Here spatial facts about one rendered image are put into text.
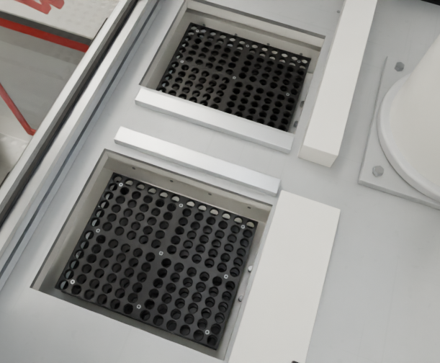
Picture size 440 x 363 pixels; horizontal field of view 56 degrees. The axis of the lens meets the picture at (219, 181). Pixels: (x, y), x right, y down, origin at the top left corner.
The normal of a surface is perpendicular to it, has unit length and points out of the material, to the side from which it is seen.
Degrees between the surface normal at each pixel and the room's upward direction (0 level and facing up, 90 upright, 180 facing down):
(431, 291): 0
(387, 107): 0
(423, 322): 0
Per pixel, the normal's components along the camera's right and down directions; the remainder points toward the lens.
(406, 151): -0.92, 0.33
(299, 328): 0.05, -0.42
